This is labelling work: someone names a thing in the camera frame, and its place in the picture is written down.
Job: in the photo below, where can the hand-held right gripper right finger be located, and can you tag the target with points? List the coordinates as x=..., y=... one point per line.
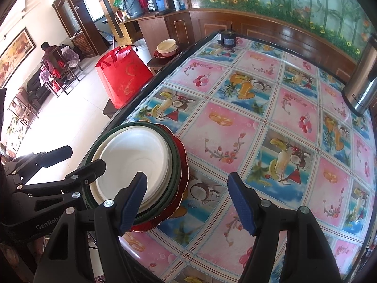
x=243, y=203

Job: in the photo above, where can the black sofa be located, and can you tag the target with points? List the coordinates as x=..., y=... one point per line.
x=38, y=87

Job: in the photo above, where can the wooden chair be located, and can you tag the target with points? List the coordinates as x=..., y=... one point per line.
x=63, y=73

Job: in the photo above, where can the metal frame chair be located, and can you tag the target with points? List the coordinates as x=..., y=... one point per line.
x=23, y=106

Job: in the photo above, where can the grey blue jug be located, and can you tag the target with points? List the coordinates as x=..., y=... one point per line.
x=132, y=6

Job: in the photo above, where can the red flask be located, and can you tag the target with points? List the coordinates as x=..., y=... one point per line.
x=141, y=1

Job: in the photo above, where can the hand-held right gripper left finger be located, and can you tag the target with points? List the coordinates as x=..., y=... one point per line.
x=132, y=203

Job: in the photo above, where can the cream bowl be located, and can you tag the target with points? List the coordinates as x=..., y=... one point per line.
x=166, y=47

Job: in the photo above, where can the dark wooden stool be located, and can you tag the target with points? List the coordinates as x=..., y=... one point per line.
x=156, y=63
x=109, y=109

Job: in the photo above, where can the red gift bag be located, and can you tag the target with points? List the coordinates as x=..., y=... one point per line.
x=123, y=76

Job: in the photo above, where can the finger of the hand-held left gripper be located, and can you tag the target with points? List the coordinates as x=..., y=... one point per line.
x=44, y=159
x=70, y=179

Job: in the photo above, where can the dark red plate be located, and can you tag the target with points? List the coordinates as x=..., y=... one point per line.
x=157, y=54

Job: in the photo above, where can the wooden sideboard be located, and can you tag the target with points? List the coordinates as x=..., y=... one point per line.
x=159, y=26

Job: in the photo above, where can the large dark green bowl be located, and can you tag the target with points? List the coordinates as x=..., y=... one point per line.
x=176, y=171

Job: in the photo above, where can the stainless steel thermos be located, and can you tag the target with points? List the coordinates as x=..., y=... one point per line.
x=362, y=85

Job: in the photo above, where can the framed wall painting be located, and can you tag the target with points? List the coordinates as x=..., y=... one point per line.
x=14, y=59

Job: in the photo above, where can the floral glass partition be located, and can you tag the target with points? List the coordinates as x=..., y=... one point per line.
x=279, y=6

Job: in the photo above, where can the tall wooden display cabinet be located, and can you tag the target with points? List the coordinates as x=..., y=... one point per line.
x=85, y=20

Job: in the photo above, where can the white bucket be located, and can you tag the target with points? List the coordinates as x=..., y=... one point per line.
x=144, y=53

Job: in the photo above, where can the small black motor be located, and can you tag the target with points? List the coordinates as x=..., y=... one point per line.
x=227, y=39

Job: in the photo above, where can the white bottle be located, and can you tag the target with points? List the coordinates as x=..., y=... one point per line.
x=176, y=3

